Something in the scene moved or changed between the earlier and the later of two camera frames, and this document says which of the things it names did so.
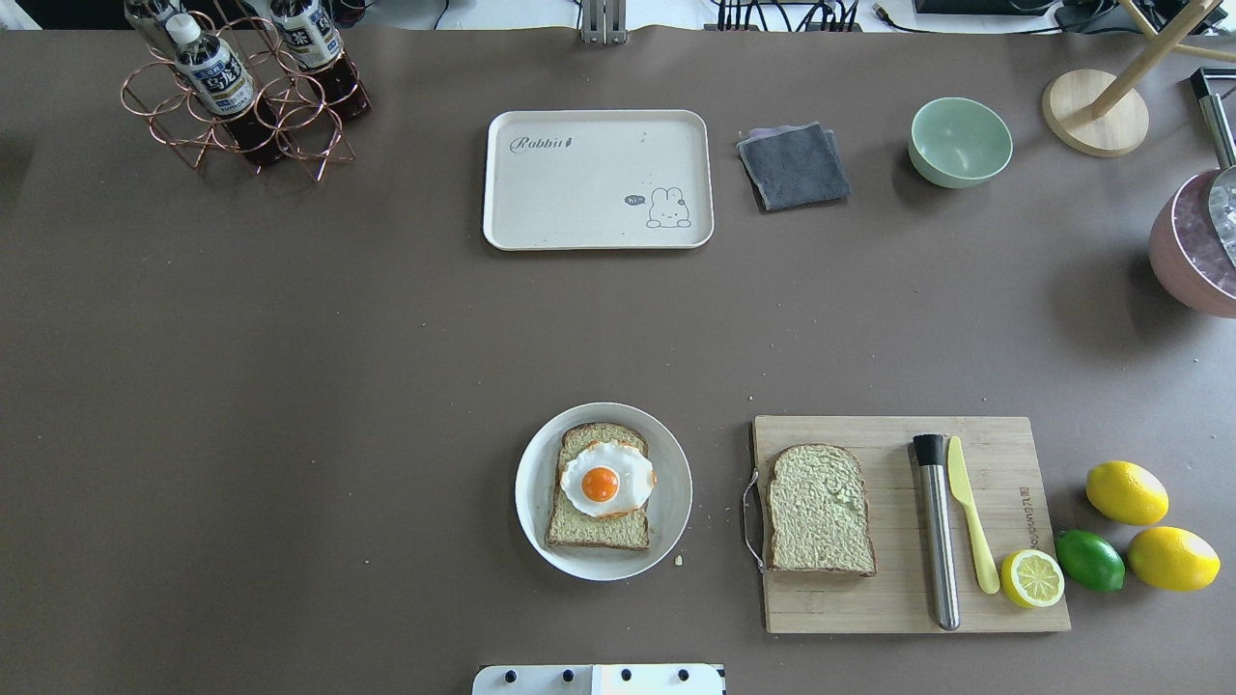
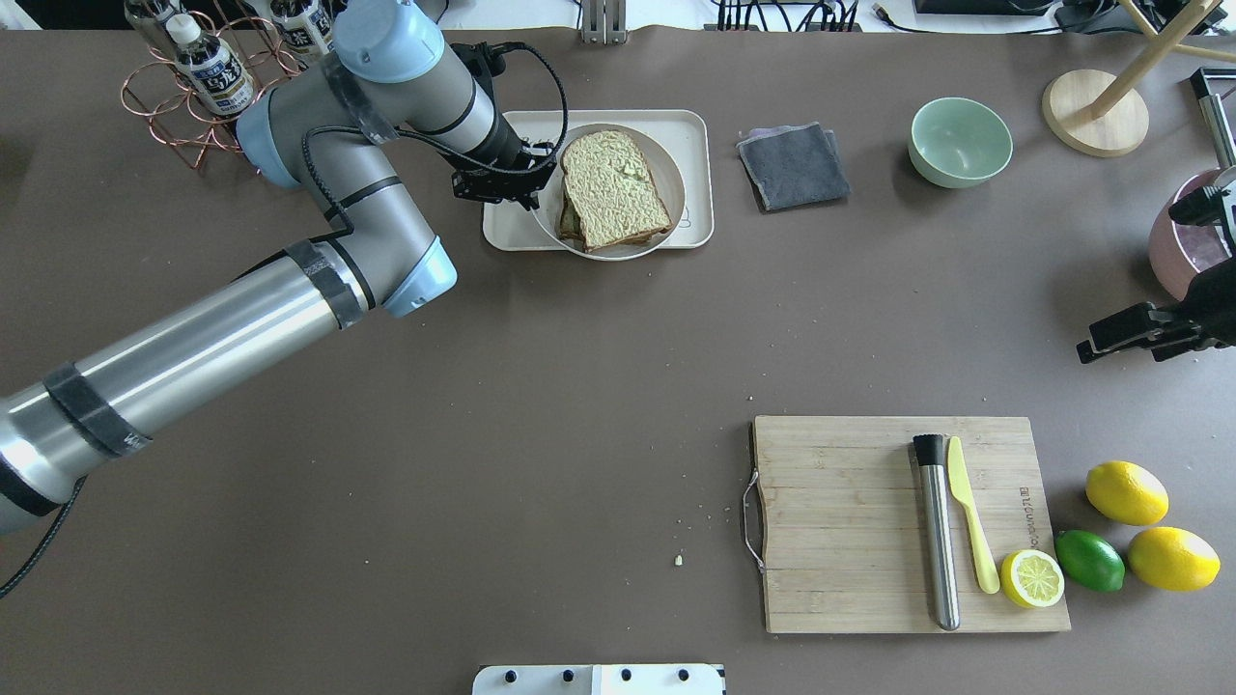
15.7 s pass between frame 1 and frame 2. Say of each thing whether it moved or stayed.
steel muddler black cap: stayed
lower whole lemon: stayed
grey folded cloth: stayed
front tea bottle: stayed
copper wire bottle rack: stayed
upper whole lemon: stayed
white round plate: moved
